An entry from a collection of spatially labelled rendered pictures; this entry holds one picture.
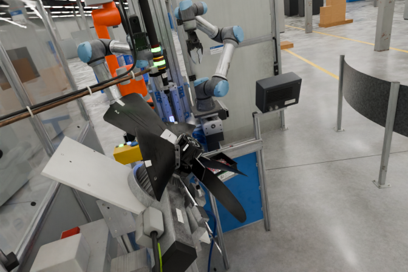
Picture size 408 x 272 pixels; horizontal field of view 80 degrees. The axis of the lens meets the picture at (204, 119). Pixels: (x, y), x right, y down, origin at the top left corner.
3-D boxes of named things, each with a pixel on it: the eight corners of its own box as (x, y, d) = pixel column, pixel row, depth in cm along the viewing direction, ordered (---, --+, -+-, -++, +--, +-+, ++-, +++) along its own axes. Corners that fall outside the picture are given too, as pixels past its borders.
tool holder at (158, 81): (161, 93, 94) (154, 68, 90) (150, 91, 99) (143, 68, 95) (177, 85, 100) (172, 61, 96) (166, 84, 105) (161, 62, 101)
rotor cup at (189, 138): (169, 171, 93) (189, 146, 91) (156, 149, 104) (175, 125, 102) (194, 180, 103) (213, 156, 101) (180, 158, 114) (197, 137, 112)
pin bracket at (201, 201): (183, 211, 107) (195, 196, 106) (183, 203, 113) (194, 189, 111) (193, 217, 109) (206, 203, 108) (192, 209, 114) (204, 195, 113)
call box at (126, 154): (118, 169, 142) (112, 153, 138) (119, 160, 151) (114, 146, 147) (145, 161, 144) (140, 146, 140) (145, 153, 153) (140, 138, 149)
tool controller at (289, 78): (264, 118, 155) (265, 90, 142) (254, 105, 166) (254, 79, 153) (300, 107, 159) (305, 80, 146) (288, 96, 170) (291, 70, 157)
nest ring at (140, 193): (184, 224, 99) (189, 218, 98) (125, 199, 88) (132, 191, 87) (175, 185, 123) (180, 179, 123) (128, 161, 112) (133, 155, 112)
